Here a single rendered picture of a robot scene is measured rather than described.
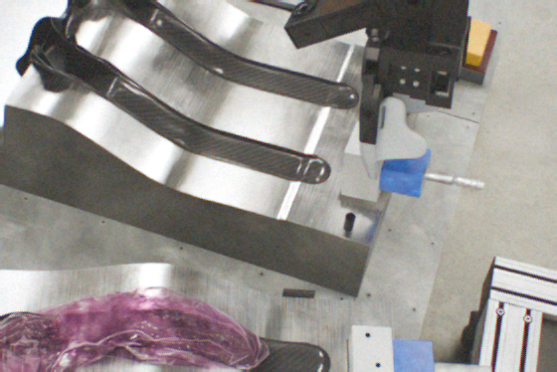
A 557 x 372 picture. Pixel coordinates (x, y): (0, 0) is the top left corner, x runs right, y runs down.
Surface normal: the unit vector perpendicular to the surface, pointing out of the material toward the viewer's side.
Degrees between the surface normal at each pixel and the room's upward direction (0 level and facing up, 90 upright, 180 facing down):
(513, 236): 0
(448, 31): 82
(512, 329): 0
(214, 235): 90
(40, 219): 0
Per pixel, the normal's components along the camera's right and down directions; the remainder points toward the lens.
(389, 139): -0.29, 0.48
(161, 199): -0.30, 0.72
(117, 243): 0.09, -0.63
